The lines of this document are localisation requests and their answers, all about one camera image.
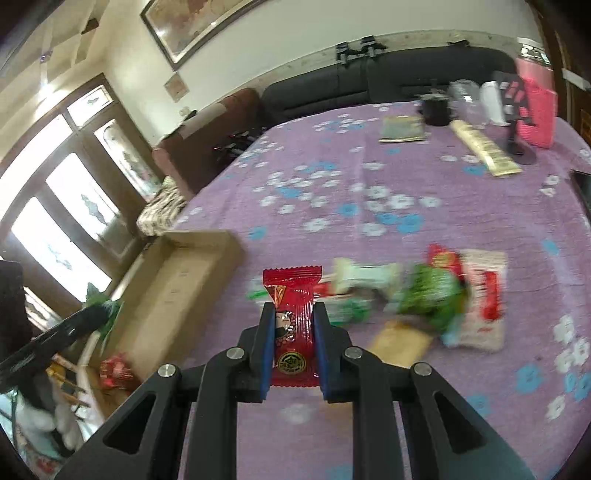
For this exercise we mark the green booklet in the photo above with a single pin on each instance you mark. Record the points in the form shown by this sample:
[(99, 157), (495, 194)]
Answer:
[(402, 129)]

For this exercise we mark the crinkled red snack packet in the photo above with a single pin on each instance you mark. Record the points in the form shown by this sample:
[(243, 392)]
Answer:
[(116, 373)]

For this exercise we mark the clear plastic cup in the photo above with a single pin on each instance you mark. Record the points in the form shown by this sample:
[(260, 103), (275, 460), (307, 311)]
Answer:
[(465, 102)]

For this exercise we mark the white red All's Well packet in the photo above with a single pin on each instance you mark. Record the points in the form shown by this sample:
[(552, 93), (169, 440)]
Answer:
[(481, 325)]

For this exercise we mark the beige long wafer packet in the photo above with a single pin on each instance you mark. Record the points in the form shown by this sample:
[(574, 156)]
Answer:
[(400, 344)]

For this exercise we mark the black phone stand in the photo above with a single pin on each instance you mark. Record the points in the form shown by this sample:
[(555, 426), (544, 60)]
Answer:
[(515, 106)]

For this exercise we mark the purple floral tablecloth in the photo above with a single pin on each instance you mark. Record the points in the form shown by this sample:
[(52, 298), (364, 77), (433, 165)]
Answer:
[(326, 190)]

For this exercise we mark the black clamp device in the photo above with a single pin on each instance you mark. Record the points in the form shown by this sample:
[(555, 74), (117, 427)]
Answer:
[(345, 54), (371, 48)]

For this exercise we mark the black sofa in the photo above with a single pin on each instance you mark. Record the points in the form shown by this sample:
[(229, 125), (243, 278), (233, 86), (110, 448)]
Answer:
[(398, 76)]

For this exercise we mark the patterned blanket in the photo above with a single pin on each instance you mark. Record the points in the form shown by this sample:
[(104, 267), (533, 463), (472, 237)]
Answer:
[(159, 214)]

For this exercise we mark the pink knitted bottle sleeve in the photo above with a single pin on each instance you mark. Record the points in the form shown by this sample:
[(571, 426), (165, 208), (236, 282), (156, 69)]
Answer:
[(534, 67)]

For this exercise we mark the black mug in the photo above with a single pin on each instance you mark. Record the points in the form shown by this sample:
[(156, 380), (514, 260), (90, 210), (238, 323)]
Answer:
[(435, 106)]

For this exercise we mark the white round container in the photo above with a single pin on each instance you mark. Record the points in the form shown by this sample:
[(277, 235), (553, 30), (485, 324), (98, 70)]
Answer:
[(491, 100)]

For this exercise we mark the white red printed packet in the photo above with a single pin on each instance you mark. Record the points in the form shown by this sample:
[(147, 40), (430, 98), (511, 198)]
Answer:
[(348, 275)]

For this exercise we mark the clear green candy packet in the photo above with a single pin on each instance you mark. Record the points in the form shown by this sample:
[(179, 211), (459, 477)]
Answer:
[(345, 309)]

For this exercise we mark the small wall plaque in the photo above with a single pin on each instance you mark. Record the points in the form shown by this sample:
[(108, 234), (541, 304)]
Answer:
[(175, 87)]

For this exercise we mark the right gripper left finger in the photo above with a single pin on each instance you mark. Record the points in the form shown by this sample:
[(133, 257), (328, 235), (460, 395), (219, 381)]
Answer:
[(239, 374)]

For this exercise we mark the green snack packet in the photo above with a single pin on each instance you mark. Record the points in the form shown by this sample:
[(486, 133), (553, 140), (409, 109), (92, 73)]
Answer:
[(433, 295)]

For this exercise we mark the red cartoon snack packet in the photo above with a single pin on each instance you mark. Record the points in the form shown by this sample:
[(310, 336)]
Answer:
[(292, 291)]

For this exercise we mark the black smartphone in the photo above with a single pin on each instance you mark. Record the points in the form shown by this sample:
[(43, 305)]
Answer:
[(581, 183)]

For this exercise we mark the black gear on sofa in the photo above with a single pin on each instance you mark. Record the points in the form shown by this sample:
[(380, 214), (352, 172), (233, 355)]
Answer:
[(235, 144)]

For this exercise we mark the long cream biscuit pack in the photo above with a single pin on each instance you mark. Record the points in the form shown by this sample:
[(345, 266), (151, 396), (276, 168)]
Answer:
[(498, 162)]

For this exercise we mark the small red snack packet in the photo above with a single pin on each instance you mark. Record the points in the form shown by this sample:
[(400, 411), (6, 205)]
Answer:
[(444, 258)]

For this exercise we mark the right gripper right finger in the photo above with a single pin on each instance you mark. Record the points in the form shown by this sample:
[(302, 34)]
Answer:
[(351, 374)]

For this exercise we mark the wooden glass door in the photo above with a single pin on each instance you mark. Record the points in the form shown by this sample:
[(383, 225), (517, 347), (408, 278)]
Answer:
[(72, 189)]

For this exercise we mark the black clamp device right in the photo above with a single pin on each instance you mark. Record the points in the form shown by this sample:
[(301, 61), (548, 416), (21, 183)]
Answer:
[(371, 48)]

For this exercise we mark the black clamp device left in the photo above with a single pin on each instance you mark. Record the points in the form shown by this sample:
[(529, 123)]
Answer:
[(345, 54)]

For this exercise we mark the brown armchair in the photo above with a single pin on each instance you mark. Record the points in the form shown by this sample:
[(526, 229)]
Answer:
[(187, 154)]

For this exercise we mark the small green pea packet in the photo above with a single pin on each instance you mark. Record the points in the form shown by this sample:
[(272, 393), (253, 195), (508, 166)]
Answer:
[(107, 310)]

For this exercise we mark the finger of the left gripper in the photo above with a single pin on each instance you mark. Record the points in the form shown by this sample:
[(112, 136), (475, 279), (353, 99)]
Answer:
[(36, 355)]

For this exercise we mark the cardboard box tray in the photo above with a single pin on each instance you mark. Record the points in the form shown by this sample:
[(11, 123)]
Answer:
[(165, 307)]

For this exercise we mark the framed wall painting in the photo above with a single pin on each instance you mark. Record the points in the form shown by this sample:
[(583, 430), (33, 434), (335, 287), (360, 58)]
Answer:
[(181, 27)]

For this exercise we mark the left gloved hand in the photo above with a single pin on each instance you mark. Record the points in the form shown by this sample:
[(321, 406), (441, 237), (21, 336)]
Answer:
[(53, 434)]

